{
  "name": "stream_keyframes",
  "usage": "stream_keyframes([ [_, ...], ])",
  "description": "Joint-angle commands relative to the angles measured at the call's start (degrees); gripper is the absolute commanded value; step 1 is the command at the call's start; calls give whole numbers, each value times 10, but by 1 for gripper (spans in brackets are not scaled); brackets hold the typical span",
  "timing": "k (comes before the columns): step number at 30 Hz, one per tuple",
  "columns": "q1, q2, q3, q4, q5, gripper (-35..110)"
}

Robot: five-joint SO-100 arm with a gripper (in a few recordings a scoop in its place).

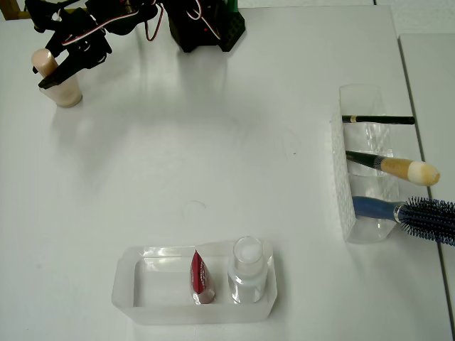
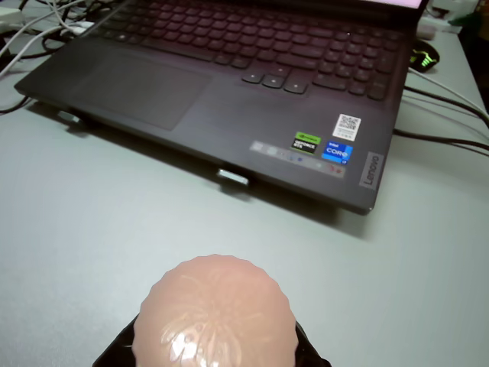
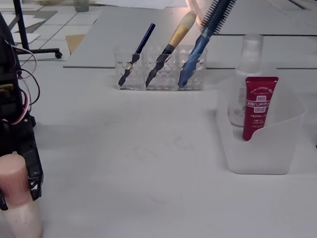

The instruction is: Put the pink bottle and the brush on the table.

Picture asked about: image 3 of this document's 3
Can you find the dark eyeliner pencil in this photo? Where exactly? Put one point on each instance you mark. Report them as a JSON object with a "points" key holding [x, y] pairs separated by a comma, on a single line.
{"points": [[146, 37]]}

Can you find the clear acrylic organizer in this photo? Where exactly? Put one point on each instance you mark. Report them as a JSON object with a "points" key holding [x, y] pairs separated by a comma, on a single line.
{"points": [[161, 72]]}

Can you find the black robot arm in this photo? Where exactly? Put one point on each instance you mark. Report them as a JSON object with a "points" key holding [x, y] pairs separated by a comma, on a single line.
{"points": [[7, 62]]}

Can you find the black wheeled stand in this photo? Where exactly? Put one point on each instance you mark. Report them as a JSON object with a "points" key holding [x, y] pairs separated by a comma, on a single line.
{"points": [[21, 24]]}

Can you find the pink curved plastic piece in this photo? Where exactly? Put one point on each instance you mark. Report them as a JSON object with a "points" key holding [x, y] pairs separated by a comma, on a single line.
{"points": [[194, 7]]}

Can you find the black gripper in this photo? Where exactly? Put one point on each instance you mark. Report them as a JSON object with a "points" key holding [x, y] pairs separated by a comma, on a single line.
{"points": [[31, 158]]}

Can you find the pink lotion bottle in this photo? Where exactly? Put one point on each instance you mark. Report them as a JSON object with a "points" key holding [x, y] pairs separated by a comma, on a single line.
{"points": [[17, 198]]}

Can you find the gold makeup brush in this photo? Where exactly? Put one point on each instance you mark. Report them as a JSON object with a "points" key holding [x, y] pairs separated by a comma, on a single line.
{"points": [[180, 32]]}

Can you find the blue round hairbrush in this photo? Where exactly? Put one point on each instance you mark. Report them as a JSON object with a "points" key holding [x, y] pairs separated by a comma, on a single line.
{"points": [[200, 47]]}

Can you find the red hand cream tube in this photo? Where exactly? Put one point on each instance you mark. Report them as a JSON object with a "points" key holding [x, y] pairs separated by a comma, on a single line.
{"points": [[258, 109]]}

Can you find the brown cardboard piece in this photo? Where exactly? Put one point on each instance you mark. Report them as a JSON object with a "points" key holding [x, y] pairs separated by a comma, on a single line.
{"points": [[75, 43]]}

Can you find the translucent white plastic tray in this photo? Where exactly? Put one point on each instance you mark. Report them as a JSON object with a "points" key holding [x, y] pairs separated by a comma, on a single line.
{"points": [[272, 153]]}

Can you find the clear spray bottle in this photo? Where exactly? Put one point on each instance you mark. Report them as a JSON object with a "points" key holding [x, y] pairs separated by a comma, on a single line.
{"points": [[251, 57]]}

